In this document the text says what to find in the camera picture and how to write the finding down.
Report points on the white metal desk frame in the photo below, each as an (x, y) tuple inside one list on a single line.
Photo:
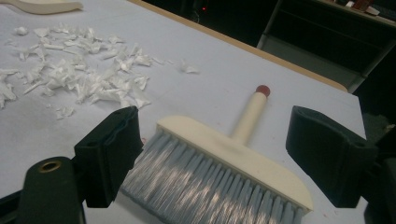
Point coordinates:
[(311, 62)]

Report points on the cream brush with grey bristles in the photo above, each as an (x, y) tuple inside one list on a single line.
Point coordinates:
[(236, 152)]

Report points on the cream plastic dustpan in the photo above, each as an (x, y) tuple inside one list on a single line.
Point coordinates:
[(46, 6)]

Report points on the pile of white paper scraps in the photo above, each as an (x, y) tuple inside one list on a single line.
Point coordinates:
[(93, 84)]

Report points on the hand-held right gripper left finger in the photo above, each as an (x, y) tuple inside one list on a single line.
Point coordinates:
[(106, 155)]

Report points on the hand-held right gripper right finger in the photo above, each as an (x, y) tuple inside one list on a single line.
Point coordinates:
[(330, 155)]

